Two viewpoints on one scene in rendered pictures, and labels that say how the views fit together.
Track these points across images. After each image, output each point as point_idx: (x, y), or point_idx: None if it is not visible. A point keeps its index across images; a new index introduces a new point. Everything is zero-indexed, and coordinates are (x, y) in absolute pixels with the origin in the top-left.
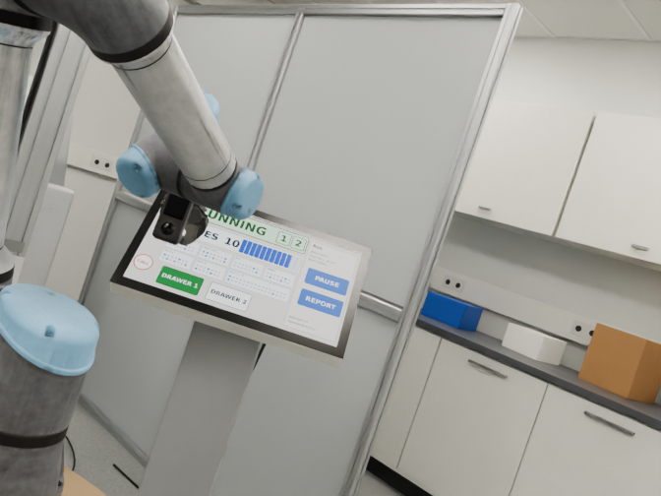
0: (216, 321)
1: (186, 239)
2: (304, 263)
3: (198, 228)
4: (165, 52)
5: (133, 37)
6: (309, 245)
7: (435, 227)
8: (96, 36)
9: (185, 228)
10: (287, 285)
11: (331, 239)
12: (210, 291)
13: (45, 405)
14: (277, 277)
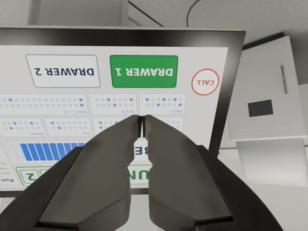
0: (64, 26)
1: (123, 130)
2: (6, 156)
3: (51, 201)
4: None
5: None
6: (18, 178)
7: (9, 203)
8: None
9: (124, 173)
10: (1, 119)
11: (0, 193)
12: (93, 70)
13: None
14: (22, 127)
